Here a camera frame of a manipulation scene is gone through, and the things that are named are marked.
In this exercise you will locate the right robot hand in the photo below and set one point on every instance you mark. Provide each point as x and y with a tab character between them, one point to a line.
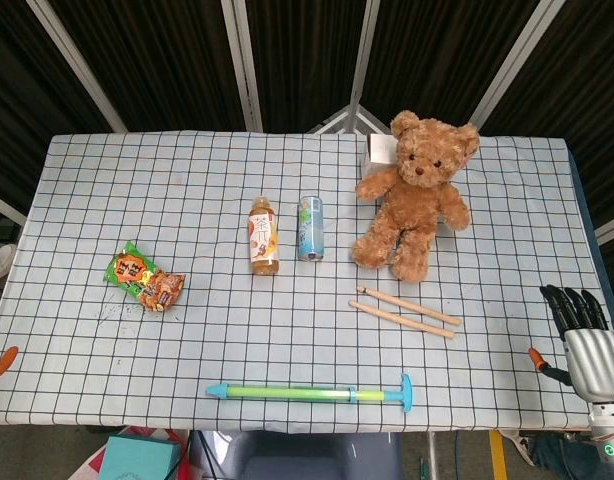
589	357

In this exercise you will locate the brown teddy bear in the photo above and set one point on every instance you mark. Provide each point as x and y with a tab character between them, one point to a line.
412	200

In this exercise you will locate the wooden drumstick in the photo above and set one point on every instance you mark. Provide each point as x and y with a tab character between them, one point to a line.
402	319
412	305

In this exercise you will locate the green blue water pump toy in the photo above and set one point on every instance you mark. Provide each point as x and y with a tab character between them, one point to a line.
312	393

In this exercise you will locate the white cardboard box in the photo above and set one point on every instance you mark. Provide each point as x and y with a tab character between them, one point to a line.
379	152

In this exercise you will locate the grey blue chair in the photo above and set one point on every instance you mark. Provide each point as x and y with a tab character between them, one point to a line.
307	455

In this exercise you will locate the light blue drink can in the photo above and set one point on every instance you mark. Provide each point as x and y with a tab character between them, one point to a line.
310	229

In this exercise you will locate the tea drink bottle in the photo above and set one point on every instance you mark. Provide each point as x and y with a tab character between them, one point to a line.
264	237

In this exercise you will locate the checkered tablecloth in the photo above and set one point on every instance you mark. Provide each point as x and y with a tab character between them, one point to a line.
237	325

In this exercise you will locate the green orange snack bag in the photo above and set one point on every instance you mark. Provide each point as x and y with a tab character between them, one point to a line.
144	285

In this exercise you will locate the teal box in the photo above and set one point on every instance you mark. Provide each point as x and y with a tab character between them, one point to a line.
137	455

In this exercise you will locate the white folding screen frame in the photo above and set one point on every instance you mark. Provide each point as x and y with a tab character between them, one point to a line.
297	65

